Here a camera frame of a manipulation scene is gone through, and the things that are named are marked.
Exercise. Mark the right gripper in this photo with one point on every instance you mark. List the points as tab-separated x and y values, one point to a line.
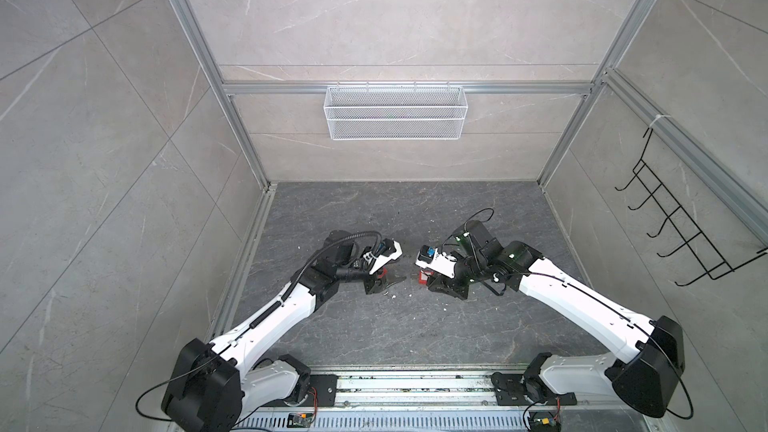
447	285

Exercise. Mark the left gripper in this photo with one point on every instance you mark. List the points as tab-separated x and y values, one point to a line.
377	284

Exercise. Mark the red padlock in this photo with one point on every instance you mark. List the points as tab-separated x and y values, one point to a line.
424	277

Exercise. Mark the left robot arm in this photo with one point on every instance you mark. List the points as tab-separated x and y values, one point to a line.
339	260

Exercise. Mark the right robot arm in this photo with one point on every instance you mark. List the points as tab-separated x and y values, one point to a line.
644	361

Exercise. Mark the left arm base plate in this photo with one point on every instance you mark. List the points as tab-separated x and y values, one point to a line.
317	389

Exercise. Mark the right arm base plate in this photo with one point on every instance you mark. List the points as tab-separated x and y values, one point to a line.
517	390

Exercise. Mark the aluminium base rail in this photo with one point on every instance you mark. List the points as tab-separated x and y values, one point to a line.
414	390

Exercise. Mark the white wire mesh basket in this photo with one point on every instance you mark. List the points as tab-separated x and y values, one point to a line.
407	112

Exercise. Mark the black wire hook rack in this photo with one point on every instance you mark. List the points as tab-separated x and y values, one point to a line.
713	264

